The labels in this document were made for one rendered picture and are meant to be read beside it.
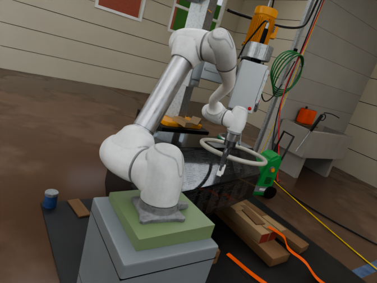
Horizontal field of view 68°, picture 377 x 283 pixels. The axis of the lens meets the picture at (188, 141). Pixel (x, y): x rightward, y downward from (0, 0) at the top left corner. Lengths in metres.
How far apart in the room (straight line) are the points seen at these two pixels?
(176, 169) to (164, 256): 0.31
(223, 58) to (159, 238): 0.78
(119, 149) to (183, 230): 0.40
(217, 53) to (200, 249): 0.81
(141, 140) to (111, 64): 7.08
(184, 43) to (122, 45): 6.90
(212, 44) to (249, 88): 1.25
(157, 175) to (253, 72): 1.63
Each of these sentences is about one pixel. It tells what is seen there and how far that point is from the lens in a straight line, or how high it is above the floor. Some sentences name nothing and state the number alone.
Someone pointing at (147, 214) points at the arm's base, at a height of 0.87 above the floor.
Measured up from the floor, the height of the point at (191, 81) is 1.21.
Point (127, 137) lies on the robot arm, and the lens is 1.15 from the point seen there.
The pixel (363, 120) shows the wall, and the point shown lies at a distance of 6.92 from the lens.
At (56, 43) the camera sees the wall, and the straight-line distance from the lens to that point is 7.84.
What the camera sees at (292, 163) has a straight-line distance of 5.12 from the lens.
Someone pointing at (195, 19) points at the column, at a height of 1.78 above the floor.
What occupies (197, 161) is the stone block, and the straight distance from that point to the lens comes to 2.09.
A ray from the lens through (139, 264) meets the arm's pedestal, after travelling 1.02.
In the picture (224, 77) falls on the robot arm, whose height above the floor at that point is 1.40.
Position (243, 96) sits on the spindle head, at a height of 1.25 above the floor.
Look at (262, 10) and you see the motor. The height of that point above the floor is 2.05.
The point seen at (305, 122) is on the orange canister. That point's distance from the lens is 5.35.
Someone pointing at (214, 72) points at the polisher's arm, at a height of 1.35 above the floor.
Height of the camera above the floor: 1.47
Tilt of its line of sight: 17 degrees down
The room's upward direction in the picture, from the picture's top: 16 degrees clockwise
